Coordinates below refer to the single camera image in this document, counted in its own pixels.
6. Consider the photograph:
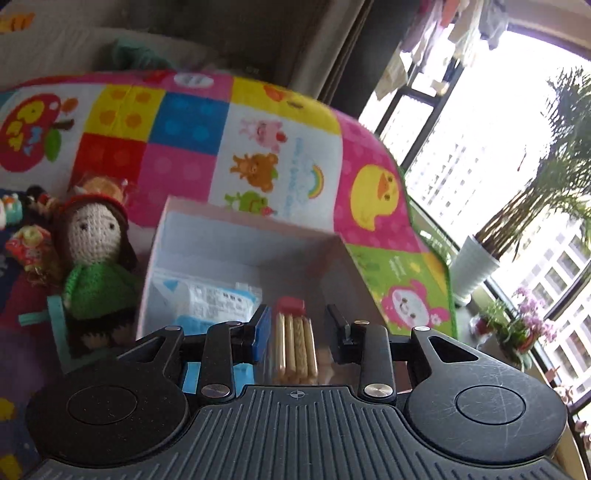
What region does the potted pink orchid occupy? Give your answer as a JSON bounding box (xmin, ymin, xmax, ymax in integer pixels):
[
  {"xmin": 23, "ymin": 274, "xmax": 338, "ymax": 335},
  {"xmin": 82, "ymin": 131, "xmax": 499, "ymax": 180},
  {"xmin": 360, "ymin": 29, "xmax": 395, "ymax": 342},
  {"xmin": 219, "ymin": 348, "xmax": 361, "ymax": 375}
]
[{"xmin": 479, "ymin": 286, "xmax": 560, "ymax": 367}]

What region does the blue and white tissue packet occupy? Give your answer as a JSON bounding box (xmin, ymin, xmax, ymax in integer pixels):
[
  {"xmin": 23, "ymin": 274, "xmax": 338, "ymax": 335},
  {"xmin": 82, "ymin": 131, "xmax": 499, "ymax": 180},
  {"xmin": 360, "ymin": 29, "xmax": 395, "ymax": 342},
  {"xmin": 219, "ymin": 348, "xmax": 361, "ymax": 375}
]
[{"xmin": 150, "ymin": 268, "xmax": 264, "ymax": 334}]

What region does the red candy packet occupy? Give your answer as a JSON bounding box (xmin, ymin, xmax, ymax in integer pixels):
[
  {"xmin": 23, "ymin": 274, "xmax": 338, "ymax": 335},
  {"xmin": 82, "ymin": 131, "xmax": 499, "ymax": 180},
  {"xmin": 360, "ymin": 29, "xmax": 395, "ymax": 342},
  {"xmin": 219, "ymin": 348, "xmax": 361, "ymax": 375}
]
[{"xmin": 6, "ymin": 225, "xmax": 62, "ymax": 283}]

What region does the beige curtain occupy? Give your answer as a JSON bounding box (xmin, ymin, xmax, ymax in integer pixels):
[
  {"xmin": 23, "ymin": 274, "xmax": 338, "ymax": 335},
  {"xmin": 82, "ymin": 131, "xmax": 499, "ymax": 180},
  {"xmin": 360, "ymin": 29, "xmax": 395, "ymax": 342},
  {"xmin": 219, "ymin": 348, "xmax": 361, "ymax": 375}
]
[{"xmin": 295, "ymin": 0, "xmax": 419, "ymax": 121}]

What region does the small white and green figurine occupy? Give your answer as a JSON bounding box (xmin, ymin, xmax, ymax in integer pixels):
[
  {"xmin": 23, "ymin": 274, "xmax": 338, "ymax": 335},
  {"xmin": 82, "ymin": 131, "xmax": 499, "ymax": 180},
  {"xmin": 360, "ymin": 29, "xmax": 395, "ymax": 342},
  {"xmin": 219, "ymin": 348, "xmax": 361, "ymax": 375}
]
[{"xmin": 0, "ymin": 194, "xmax": 25, "ymax": 228}]

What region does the orange plush toy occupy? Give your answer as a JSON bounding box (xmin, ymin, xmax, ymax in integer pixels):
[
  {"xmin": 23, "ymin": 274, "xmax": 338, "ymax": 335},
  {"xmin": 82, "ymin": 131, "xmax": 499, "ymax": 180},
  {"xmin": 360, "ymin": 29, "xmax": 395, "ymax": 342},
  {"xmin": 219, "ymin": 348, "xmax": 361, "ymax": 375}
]
[{"xmin": 0, "ymin": 13, "xmax": 36, "ymax": 34}]

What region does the colourful printed blanket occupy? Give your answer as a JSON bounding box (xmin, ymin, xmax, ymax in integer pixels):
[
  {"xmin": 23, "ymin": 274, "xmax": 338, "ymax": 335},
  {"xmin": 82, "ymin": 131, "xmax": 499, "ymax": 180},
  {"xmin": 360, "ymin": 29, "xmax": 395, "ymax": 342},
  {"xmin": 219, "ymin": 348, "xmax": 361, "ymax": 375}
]
[{"xmin": 0, "ymin": 69, "xmax": 459, "ymax": 480}]

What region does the small dark figurine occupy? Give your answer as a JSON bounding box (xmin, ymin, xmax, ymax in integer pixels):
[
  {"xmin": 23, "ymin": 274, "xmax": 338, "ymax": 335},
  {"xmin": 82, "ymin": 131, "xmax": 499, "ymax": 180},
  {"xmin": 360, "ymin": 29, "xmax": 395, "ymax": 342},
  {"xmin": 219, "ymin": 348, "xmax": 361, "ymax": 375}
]
[{"xmin": 24, "ymin": 184, "xmax": 62, "ymax": 219}]

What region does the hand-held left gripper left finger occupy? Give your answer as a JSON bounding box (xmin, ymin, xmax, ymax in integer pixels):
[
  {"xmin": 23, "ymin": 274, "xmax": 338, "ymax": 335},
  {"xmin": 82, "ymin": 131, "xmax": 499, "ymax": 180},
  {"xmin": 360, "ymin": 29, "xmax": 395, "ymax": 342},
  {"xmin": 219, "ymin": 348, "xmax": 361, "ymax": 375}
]
[{"xmin": 115, "ymin": 304, "xmax": 273, "ymax": 401}]

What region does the teal cloth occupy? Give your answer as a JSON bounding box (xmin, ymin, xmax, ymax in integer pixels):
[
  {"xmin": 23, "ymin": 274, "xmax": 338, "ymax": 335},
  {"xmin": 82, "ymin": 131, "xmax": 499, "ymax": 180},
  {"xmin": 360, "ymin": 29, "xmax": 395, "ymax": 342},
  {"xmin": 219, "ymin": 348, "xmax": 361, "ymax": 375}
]
[{"xmin": 110, "ymin": 39, "xmax": 172, "ymax": 71}]

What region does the pink cardboard box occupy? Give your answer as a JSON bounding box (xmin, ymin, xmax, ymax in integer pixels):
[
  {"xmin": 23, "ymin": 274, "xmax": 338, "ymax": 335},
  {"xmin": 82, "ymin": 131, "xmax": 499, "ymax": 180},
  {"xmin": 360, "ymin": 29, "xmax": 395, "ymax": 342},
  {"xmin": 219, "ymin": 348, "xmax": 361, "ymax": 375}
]
[{"xmin": 135, "ymin": 196, "xmax": 407, "ymax": 385}]

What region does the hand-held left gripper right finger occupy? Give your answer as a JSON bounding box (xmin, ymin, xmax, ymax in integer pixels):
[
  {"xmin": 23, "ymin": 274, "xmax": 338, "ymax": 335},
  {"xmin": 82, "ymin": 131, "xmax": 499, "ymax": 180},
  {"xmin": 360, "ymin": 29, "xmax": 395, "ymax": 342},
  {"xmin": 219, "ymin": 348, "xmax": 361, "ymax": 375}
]
[{"xmin": 325, "ymin": 303, "xmax": 481, "ymax": 403}]

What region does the bread bun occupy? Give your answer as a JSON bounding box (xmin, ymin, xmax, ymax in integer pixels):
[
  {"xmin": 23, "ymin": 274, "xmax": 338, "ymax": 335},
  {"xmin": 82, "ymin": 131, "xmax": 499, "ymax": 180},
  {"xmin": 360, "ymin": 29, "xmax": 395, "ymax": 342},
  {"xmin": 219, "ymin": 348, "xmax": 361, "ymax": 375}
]
[{"xmin": 75, "ymin": 172, "xmax": 131, "ymax": 205}]

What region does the crochet doll with green dress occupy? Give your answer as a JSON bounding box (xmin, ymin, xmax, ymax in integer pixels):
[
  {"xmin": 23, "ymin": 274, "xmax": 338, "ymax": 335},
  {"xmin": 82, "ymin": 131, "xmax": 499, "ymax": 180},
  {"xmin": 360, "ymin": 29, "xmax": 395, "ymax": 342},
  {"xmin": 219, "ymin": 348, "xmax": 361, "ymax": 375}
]
[{"xmin": 50, "ymin": 194, "xmax": 140, "ymax": 361}]

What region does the hanging laundry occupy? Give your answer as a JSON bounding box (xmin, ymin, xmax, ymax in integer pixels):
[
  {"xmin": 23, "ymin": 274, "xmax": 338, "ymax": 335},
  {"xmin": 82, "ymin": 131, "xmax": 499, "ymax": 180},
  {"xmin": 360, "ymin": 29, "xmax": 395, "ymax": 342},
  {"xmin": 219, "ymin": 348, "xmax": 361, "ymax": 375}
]
[{"xmin": 373, "ymin": 0, "xmax": 514, "ymax": 101}]

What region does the potted palm in white pot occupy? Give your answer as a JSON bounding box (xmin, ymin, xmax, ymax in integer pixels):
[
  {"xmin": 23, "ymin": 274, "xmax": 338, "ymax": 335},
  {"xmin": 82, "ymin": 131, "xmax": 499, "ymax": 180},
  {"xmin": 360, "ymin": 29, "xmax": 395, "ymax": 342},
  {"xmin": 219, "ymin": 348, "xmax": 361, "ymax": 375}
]
[{"xmin": 449, "ymin": 67, "xmax": 591, "ymax": 309}]

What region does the biscuit stick packet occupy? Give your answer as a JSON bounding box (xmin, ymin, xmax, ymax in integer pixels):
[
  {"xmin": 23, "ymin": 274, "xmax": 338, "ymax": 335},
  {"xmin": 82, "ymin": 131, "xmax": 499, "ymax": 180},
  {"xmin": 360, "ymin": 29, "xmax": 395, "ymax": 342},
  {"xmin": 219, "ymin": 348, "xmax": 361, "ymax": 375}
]
[{"xmin": 272, "ymin": 297, "xmax": 320, "ymax": 385}]

